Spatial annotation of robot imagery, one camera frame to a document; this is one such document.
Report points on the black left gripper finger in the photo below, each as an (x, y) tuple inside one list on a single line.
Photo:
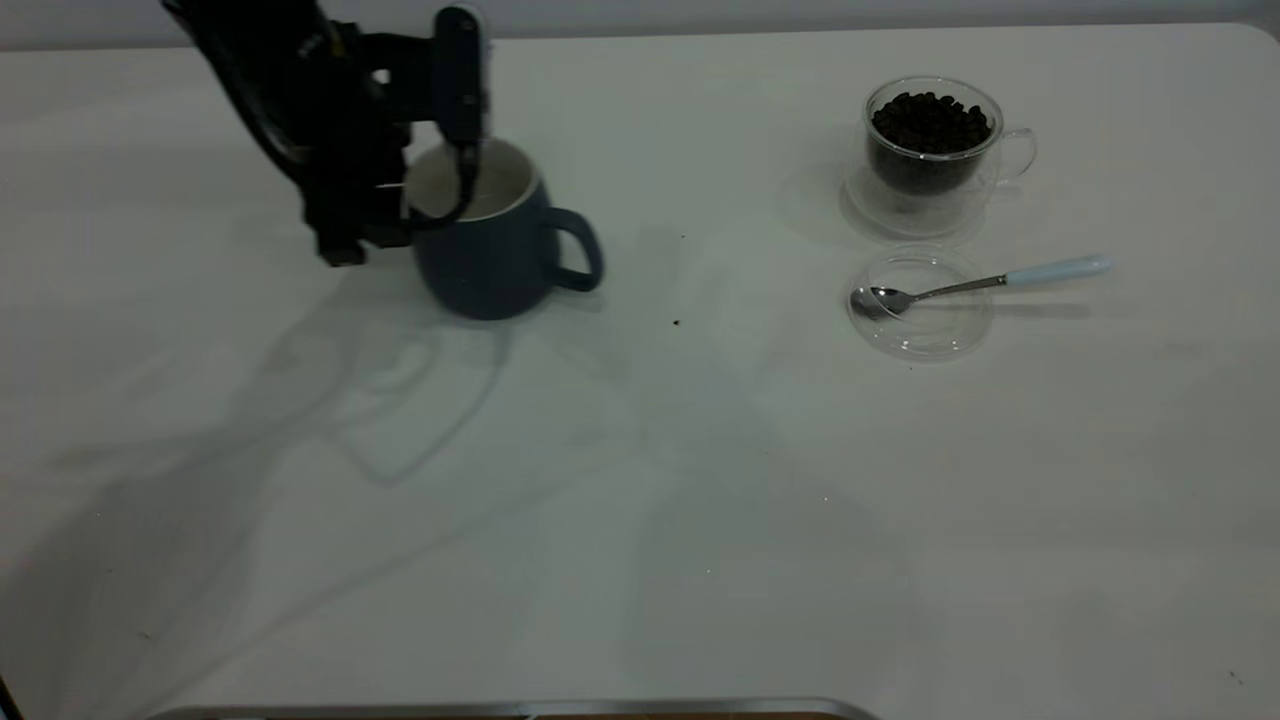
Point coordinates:
[(342, 235), (390, 215)]

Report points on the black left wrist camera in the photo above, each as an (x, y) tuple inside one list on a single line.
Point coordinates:
[(460, 70)]

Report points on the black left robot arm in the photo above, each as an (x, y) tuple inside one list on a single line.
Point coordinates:
[(240, 50)]

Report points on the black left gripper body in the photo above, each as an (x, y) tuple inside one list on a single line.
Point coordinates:
[(350, 120)]

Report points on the dark blue-grey ceramic mug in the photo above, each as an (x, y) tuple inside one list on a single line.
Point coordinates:
[(500, 270)]

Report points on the pile of coffee beans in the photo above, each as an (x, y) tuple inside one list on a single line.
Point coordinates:
[(930, 125)]

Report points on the clear round glass lid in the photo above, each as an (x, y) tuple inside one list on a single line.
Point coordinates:
[(935, 335)]

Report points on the clear double-wall glass cup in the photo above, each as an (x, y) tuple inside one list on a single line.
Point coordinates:
[(925, 216)]

